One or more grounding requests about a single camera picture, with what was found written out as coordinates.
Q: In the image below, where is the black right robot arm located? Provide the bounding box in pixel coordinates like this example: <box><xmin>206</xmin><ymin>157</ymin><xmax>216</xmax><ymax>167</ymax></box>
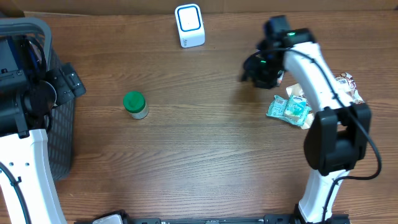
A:
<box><xmin>241</xmin><ymin>16</ymin><xmax>373</xmax><ymax>223</ymax></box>

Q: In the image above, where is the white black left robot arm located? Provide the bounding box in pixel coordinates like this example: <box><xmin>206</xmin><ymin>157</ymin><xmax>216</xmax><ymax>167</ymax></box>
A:
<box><xmin>1</xmin><ymin>34</ymin><xmax>86</xmax><ymax>223</ymax></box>

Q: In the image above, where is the green lid jar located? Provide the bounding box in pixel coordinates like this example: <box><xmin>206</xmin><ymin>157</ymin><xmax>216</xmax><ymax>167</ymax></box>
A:
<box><xmin>123</xmin><ymin>91</ymin><xmax>149</xmax><ymax>119</ymax></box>

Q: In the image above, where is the brown cardboard back panel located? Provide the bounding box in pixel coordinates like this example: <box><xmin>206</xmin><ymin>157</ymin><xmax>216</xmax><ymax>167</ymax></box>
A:
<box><xmin>1</xmin><ymin>0</ymin><xmax>397</xmax><ymax>16</ymax></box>

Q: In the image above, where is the Kleenex tissue pack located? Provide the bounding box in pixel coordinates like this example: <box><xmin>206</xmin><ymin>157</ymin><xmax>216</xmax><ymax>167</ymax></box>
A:
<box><xmin>284</xmin><ymin>95</ymin><xmax>312</xmax><ymax>122</ymax></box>

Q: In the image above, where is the grey plastic mesh basket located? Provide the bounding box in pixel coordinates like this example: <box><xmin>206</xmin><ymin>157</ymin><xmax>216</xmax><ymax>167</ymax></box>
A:
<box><xmin>1</xmin><ymin>17</ymin><xmax>76</xmax><ymax>180</ymax></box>

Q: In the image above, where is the orange tissue pack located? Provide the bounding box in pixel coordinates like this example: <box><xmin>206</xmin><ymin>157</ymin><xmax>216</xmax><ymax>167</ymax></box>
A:
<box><xmin>277</xmin><ymin>70</ymin><xmax>284</xmax><ymax>86</ymax></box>

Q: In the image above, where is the teal packet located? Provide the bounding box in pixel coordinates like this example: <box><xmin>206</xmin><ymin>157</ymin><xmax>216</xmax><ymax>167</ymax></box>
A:
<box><xmin>266</xmin><ymin>95</ymin><xmax>310</xmax><ymax>126</ymax></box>

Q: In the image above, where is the clear dried mushroom bag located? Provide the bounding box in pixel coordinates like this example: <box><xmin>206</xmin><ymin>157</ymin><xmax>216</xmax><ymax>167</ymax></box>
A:
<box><xmin>335</xmin><ymin>72</ymin><xmax>364</xmax><ymax>104</ymax></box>

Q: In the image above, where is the white barcode scanner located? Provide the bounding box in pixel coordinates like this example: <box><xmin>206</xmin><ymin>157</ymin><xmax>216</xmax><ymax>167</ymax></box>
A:
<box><xmin>175</xmin><ymin>3</ymin><xmax>206</xmax><ymax>49</ymax></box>

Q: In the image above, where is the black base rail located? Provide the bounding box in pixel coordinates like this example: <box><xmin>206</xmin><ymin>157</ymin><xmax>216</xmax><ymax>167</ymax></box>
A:
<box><xmin>74</xmin><ymin>210</ymin><xmax>352</xmax><ymax>224</ymax></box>

